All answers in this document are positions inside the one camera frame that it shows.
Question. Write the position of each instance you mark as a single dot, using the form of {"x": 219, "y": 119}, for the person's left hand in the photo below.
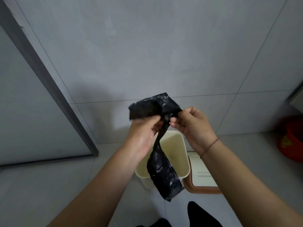
{"x": 139, "y": 141}

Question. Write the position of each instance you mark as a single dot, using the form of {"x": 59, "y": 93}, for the person's right hand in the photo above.
{"x": 198, "y": 130}

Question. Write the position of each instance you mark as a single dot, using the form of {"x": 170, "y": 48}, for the person's left thumb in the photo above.
{"x": 152, "y": 119}

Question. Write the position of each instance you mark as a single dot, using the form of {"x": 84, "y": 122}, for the person's right thumb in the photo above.
{"x": 189, "y": 111}

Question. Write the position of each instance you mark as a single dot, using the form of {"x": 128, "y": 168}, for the black plastic garbage bag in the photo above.
{"x": 163, "y": 172}

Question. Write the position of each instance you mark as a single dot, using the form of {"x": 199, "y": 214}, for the person's right forearm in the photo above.
{"x": 248, "y": 186}

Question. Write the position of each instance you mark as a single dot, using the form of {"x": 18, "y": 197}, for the person's left forearm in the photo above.
{"x": 101, "y": 191}

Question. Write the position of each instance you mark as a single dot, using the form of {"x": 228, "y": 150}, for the cream plastic trash bin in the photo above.
{"x": 175, "y": 144}

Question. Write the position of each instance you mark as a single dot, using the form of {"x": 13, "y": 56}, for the white bin lid brown rim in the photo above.
{"x": 201, "y": 167}

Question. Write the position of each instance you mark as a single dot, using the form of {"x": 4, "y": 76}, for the person's left leg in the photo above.
{"x": 153, "y": 223}

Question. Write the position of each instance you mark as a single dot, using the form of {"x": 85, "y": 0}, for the person's leg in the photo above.
{"x": 153, "y": 223}
{"x": 203, "y": 217}

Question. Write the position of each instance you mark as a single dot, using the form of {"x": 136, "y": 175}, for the person's right leg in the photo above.
{"x": 203, "y": 217}

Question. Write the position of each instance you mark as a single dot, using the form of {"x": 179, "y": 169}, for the red plastic bucket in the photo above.
{"x": 292, "y": 141}

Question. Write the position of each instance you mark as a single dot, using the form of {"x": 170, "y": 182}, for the frosted glass door panel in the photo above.
{"x": 30, "y": 115}

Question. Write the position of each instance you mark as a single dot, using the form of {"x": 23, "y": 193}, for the grey metal door frame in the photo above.
{"x": 47, "y": 75}

